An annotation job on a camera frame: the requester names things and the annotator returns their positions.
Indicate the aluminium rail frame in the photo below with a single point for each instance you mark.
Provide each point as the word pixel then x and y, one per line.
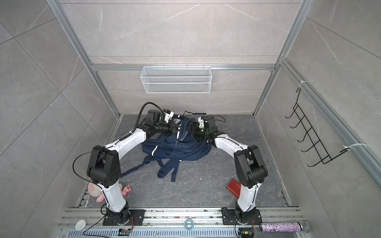
pixel 169 223

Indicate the pink plush doll red dress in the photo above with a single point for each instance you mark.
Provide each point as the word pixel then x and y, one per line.
pixel 95 191

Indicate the white round cap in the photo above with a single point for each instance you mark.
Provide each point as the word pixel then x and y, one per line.
pixel 80 225

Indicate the red wallet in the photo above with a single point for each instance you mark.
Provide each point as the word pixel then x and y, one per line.
pixel 234 187

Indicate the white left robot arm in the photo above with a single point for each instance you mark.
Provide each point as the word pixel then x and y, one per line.
pixel 104 166

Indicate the clear tape roll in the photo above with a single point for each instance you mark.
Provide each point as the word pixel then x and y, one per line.
pixel 189 224

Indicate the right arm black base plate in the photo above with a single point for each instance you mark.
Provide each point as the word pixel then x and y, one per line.
pixel 229 216

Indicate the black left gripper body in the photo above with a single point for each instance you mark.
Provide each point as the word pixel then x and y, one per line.
pixel 162 127

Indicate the white wire mesh basket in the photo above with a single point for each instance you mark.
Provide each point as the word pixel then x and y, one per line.
pixel 176 79

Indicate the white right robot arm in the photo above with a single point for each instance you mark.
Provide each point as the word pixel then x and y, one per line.
pixel 251 169

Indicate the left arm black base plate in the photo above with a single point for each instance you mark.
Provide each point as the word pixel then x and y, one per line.
pixel 124 218

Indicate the black wire hook rack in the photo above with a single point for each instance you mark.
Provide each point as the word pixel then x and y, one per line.
pixel 311 135

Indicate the glittery purple tube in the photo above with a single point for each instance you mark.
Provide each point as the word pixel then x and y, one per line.
pixel 286 227

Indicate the navy blue student backpack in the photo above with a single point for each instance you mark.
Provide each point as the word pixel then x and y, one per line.
pixel 170 150

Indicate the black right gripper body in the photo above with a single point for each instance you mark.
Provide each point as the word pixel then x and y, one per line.
pixel 199 133

